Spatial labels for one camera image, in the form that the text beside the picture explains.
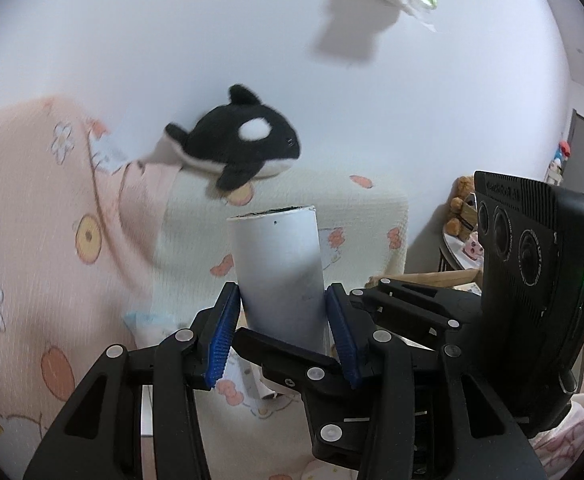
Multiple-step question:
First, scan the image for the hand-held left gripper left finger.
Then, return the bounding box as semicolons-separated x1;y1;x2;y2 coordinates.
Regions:
22;281;243;480

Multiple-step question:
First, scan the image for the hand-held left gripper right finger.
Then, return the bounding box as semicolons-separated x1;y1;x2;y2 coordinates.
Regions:
324;282;547;480

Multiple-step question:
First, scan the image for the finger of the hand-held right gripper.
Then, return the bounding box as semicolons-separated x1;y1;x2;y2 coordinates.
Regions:
349;276;483;361
233;326;373;467

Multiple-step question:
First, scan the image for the brown cardboard box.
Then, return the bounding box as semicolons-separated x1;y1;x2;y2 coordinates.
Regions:
367;269;483;293

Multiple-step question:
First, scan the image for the smudged white cardboard tube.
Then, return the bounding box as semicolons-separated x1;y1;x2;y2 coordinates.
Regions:
226;204;329;353

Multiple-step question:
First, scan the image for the round white side table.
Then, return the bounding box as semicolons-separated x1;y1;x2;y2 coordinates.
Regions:
440;225;485;273

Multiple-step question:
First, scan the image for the light blue tissue pack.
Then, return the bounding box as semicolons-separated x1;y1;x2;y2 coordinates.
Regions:
123;310;183;347

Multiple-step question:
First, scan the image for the small brown box with card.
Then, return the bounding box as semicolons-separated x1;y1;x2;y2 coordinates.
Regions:
459;199;478;233

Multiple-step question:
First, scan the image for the cream cat print blanket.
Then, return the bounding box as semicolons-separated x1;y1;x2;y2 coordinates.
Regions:
137;167;410;480

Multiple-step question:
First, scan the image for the brown teddy bear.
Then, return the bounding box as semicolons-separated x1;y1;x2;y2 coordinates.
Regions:
446;175;477;236

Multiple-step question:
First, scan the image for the white shelf with figurines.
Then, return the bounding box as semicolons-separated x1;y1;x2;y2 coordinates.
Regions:
546;139;572;186

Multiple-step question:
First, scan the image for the pink floral cloth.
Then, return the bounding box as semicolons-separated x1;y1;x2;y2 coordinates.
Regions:
526;390;584;461

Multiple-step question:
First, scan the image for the black white orca plush toy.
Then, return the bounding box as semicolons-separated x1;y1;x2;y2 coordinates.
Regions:
164;85;303;196

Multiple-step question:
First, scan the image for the pink flower print blanket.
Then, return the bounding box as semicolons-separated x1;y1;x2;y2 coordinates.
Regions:
0;94;183;480

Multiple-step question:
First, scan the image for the black metal table frame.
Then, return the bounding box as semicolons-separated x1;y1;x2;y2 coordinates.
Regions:
439;245;460;273

